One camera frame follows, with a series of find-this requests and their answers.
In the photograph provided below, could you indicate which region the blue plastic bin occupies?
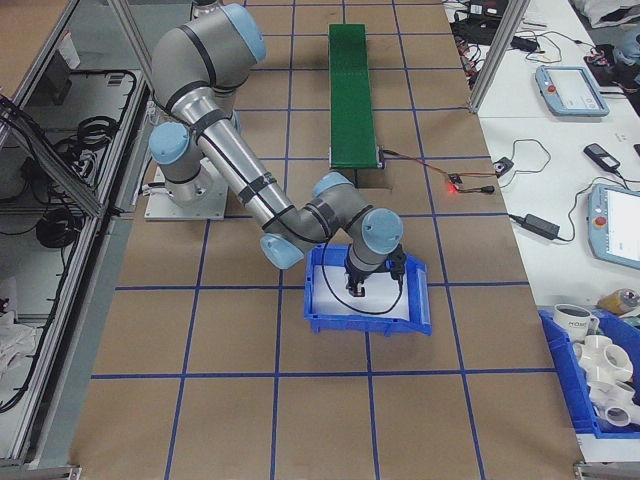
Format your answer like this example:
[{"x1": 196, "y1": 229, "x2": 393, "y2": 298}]
[{"x1": 301, "y1": 243, "x2": 434, "y2": 339}]

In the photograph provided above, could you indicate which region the green conveyor belt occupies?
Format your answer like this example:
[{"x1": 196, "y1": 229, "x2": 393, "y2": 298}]
[{"x1": 327, "y1": 23, "x2": 386, "y2": 171}]

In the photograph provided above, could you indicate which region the white mug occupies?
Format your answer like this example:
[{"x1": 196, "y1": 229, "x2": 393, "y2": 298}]
[{"x1": 552, "y1": 303, "x2": 601, "y2": 345}]

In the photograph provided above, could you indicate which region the large blue storage bin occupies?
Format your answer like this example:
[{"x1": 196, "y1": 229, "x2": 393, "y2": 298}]
[{"x1": 537, "y1": 307, "x2": 640, "y2": 440}]

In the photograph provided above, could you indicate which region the white pvc pipe fitting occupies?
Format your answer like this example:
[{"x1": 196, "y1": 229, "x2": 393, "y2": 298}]
[
  {"x1": 585, "y1": 379, "x2": 640, "y2": 429},
  {"x1": 572, "y1": 333, "x2": 636, "y2": 385}
]

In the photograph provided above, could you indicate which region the yellow bottle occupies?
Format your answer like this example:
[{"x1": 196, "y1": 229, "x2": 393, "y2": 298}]
[{"x1": 597, "y1": 288, "x2": 640, "y2": 317}]

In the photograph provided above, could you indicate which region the light blue teach pendant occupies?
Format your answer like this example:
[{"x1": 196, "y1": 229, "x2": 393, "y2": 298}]
[
  {"x1": 534, "y1": 64, "x2": 610, "y2": 119},
  {"x1": 584, "y1": 183, "x2": 640, "y2": 264}
]

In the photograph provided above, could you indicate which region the black handheld device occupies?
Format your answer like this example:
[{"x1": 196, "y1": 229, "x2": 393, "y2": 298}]
[{"x1": 583, "y1": 142, "x2": 621, "y2": 174}]

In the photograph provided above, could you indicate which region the large black power brick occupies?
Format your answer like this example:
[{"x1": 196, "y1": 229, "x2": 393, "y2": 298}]
[{"x1": 455, "y1": 19, "x2": 495, "y2": 46}]

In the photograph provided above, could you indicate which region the white power strip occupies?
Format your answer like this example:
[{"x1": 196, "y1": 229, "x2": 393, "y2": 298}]
[{"x1": 74, "y1": 149, "x2": 99, "y2": 179}]

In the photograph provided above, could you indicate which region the aluminium corner bar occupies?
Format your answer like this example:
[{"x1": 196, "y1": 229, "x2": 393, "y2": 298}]
[
  {"x1": 573, "y1": 460, "x2": 640, "y2": 480},
  {"x1": 0, "y1": 455, "x2": 82, "y2": 480}
]

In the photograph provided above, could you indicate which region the black electronics board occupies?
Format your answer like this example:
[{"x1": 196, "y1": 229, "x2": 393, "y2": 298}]
[{"x1": 584, "y1": 42, "x2": 624, "y2": 70}]

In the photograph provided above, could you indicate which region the white cloth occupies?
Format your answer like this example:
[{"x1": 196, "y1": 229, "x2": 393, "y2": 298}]
[{"x1": 0, "y1": 277, "x2": 39, "y2": 386}]

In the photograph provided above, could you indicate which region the black box device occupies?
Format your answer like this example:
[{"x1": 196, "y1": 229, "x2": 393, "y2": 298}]
[{"x1": 47, "y1": 49, "x2": 74, "y2": 104}]

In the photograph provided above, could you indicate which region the white plastic bag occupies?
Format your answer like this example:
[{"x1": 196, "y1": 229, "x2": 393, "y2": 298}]
[{"x1": 582, "y1": 0, "x2": 640, "y2": 27}]

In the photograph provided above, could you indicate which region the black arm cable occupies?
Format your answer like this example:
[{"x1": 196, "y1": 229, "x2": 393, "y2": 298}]
[{"x1": 319, "y1": 242, "x2": 405, "y2": 317}]

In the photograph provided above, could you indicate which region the red black motor cable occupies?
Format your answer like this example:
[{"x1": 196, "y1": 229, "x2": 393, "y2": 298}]
[{"x1": 382, "y1": 147, "x2": 454, "y2": 180}]

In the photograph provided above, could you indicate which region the white square base plate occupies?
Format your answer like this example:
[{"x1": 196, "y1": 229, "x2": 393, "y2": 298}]
[{"x1": 144, "y1": 156, "x2": 234, "y2": 221}]

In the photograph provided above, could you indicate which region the aluminium profile post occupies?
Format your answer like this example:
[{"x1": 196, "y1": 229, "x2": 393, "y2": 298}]
[{"x1": 468, "y1": 0, "x2": 524, "y2": 114}]

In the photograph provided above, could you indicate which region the black cable coil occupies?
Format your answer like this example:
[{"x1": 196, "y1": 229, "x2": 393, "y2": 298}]
[
  {"x1": 37, "y1": 207, "x2": 76, "y2": 249},
  {"x1": 74, "y1": 117, "x2": 124, "y2": 149}
]

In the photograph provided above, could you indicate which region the metal bar frame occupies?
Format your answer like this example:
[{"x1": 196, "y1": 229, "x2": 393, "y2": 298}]
[{"x1": 0, "y1": 0, "x2": 156, "y2": 469}]

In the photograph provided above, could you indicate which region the black cable bundle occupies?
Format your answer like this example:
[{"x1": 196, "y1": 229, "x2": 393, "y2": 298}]
[{"x1": 52, "y1": 139, "x2": 101, "y2": 186}]

